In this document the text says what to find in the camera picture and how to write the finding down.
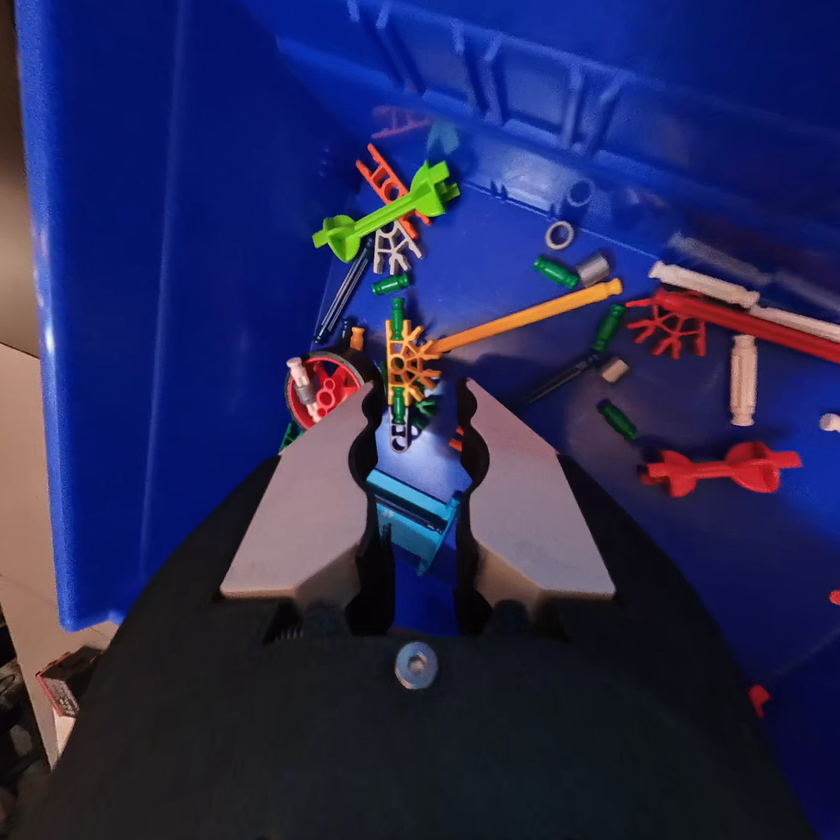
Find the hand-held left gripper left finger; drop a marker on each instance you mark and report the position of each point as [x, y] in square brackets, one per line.
[302, 518]

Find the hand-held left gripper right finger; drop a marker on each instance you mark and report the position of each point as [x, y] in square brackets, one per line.
[538, 518]

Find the light blue toy panel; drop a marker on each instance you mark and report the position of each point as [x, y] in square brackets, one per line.
[413, 518]

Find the blue plastic bin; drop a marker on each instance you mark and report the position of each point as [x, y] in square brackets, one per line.
[197, 262]

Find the short green toy rod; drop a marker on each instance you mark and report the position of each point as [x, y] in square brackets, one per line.
[609, 327]
[617, 420]
[392, 283]
[556, 271]

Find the dark grey toy connector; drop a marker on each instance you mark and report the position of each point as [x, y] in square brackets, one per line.
[400, 438]

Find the thin dark toy rod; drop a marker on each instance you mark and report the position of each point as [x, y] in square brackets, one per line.
[344, 289]
[563, 377]

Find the red toy wheel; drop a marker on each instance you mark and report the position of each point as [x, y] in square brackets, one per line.
[341, 380]

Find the silver toy sleeve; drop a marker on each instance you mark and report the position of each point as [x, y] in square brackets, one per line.
[594, 269]
[613, 369]

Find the red toy spool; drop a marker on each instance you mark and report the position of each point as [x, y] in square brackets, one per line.
[715, 469]

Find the orange connector with yellow rod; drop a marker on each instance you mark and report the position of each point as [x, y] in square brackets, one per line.
[525, 317]

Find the white toy rod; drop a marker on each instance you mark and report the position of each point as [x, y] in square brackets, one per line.
[797, 323]
[743, 380]
[702, 283]

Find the black and red box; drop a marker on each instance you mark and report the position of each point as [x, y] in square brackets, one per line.
[65, 682]

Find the red connector with long rod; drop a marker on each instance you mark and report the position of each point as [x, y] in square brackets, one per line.
[754, 321]

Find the lime green toy spool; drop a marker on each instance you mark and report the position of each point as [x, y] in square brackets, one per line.
[387, 213]

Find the orange ladder toy connector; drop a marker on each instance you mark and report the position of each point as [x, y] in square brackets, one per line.
[384, 184]

